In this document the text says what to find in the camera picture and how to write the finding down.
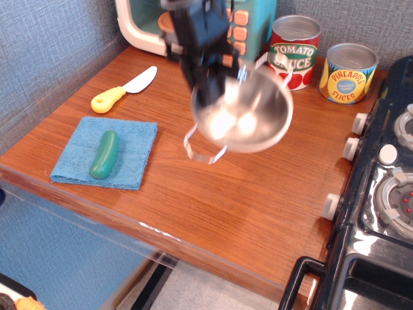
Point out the pineapple slices can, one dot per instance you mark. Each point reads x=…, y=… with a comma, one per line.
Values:
x=347, y=73

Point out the white stove knob top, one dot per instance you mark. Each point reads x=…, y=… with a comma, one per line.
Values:
x=359, y=123

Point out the white stove knob middle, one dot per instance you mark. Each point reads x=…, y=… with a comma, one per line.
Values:
x=350, y=148

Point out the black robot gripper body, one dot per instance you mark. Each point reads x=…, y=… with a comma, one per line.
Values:
x=201, y=29

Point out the small steel two-handled pot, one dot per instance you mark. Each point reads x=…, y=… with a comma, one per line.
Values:
x=252, y=113

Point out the white stove knob bottom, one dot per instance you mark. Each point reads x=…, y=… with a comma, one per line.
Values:
x=330, y=206

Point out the teal toy microwave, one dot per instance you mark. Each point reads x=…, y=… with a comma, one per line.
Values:
x=144, y=24

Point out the yellow-handled toy knife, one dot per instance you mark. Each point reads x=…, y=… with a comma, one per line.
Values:
x=104, y=101

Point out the tomato sauce can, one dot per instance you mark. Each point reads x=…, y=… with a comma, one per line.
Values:
x=297, y=37

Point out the black toy stove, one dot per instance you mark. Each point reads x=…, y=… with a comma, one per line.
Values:
x=369, y=250

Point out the green toy cucumber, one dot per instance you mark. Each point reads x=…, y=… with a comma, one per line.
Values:
x=106, y=155

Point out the orange object bottom left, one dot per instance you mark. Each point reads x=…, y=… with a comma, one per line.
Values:
x=25, y=303

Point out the white stove knob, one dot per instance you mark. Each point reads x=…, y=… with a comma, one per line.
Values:
x=330, y=206
x=359, y=123
x=350, y=148

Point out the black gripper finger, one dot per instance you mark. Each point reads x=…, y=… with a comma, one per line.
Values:
x=210, y=85
x=194, y=73

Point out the blue folded cloth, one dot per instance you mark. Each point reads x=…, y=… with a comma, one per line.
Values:
x=135, y=143

